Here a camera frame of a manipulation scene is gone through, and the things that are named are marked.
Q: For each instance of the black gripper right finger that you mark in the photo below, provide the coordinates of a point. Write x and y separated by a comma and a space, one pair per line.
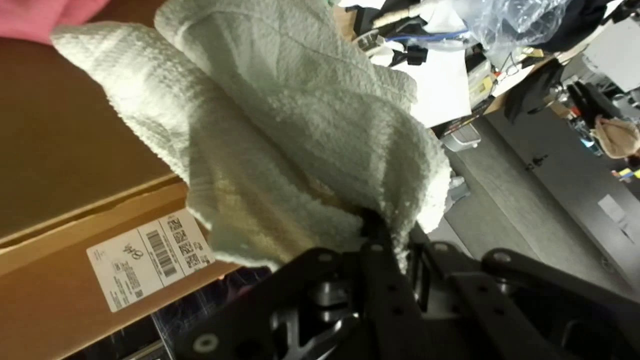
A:
507, 300

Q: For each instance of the grey laptop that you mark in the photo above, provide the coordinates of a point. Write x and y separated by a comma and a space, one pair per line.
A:
532, 220

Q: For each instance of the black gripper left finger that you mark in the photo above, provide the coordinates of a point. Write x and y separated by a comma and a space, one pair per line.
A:
380, 300

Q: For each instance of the pink cloth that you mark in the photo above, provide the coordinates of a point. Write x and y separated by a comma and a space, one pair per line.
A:
41, 16

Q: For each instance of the brown cardboard box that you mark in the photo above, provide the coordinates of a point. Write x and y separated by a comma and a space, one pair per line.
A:
52, 201

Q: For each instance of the white terry towel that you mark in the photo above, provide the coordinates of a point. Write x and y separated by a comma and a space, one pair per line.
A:
266, 132

